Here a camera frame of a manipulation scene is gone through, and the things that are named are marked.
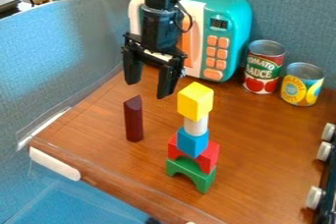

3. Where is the yellow block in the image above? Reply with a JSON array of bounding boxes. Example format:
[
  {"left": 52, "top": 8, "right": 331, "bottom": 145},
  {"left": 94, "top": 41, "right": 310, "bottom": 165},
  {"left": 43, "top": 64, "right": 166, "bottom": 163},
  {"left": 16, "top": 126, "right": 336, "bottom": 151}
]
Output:
[{"left": 176, "top": 81, "right": 216, "bottom": 123}]

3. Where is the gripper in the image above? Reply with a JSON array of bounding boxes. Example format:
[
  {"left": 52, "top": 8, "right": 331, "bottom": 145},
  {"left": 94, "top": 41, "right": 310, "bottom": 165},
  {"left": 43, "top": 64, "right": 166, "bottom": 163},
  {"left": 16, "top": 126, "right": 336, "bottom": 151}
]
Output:
[{"left": 120, "top": 3, "right": 190, "bottom": 100}]

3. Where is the white cylinder block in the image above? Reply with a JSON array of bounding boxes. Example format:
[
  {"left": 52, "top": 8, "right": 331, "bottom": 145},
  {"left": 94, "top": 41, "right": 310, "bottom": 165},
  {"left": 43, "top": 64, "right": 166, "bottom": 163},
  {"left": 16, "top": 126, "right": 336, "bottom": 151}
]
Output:
[{"left": 182, "top": 113, "right": 212, "bottom": 138}]

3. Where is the red arch block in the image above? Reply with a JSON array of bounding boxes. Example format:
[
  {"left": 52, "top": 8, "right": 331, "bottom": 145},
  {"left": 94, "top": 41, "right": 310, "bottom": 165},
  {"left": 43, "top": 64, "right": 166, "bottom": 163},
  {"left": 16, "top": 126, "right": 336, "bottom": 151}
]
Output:
[{"left": 166, "top": 133, "right": 222, "bottom": 175}]

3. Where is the toy microwave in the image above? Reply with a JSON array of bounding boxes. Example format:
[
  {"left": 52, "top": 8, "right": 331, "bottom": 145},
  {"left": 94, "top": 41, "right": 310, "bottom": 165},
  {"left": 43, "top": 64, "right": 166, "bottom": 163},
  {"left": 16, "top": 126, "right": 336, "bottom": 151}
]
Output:
[{"left": 127, "top": 0, "right": 255, "bottom": 83}]

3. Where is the brown block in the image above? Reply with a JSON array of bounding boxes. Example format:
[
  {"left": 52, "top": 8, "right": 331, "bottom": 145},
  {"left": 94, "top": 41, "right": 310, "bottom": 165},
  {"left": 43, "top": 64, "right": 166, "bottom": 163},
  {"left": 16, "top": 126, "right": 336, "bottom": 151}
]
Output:
[{"left": 122, "top": 94, "right": 146, "bottom": 143}]

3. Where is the red tomato sauce can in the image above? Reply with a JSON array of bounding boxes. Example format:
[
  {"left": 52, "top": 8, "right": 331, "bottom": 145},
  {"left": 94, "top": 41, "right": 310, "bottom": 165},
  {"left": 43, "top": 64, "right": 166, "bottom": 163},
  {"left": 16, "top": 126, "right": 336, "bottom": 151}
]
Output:
[{"left": 241, "top": 39, "right": 288, "bottom": 95}]

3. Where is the green arch block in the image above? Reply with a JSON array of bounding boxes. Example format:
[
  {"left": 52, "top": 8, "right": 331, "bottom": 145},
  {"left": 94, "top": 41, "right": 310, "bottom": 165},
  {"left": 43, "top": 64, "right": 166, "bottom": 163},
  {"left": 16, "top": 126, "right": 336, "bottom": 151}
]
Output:
[{"left": 163, "top": 156, "right": 218, "bottom": 195}]

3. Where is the toy stove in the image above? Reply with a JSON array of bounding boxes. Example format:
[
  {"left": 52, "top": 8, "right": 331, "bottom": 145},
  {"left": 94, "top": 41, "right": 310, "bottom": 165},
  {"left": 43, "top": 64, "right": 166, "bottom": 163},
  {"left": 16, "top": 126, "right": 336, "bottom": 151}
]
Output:
[{"left": 304, "top": 122, "right": 336, "bottom": 224}]

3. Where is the yellow and blue can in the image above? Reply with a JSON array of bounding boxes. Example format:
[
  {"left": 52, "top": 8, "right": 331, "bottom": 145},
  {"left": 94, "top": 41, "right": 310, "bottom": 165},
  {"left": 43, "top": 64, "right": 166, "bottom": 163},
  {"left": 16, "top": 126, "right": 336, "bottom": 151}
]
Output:
[{"left": 279, "top": 61, "right": 326, "bottom": 107}]

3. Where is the blue block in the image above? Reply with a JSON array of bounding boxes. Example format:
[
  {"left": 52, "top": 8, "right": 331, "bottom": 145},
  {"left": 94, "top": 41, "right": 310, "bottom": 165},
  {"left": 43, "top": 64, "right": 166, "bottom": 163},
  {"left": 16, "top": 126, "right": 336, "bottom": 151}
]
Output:
[{"left": 174, "top": 127, "right": 212, "bottom": 159}]

